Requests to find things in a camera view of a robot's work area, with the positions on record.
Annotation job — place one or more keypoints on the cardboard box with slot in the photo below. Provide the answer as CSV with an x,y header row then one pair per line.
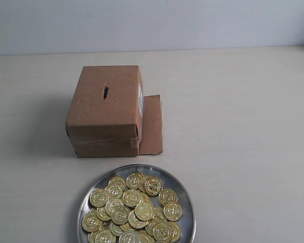
x,y
109,115

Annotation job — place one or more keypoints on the gold coin top centre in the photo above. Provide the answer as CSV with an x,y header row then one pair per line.
x,y
134,180

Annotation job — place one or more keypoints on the gold coin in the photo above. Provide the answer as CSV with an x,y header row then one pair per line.
x,y
152,186
98,197
131,198
134,180
167,195
118,180
91,223
105,236
173,211
163,231

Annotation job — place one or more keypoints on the gold coin top right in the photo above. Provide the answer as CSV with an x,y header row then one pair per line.
x,y
152,186

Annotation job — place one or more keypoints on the gold coin top left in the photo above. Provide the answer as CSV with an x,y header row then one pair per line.
x,y
118,180

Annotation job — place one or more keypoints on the gold coin right upper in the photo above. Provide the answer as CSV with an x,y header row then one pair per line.
x,y
167,195

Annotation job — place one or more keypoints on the gold coin centre upper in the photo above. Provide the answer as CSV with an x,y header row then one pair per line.
x,y
131,198

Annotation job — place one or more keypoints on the gold coin right lower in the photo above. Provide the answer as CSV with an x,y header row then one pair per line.
x,y
173,211

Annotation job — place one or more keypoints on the gold coin far left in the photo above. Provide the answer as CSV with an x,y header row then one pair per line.
x,y
98,197

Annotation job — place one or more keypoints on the round steel plate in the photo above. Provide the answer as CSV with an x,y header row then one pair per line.
x,y
187,222

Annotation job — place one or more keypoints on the gold coin bottom right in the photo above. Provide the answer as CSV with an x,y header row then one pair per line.
x,y
163,231

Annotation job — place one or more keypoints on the gold coin left lower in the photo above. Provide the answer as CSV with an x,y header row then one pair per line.
x,y
91,223

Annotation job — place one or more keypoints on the gold coin bottom left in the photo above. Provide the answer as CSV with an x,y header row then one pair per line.
x,y
105,236

